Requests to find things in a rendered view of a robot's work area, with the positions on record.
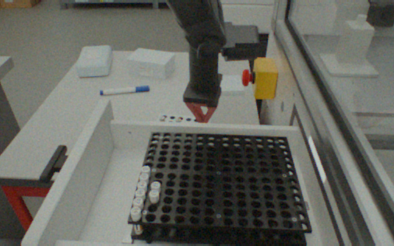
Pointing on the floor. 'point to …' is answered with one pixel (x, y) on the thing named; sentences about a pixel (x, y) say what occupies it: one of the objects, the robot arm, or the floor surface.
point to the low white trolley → (120, 70)
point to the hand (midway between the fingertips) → (203, 120)
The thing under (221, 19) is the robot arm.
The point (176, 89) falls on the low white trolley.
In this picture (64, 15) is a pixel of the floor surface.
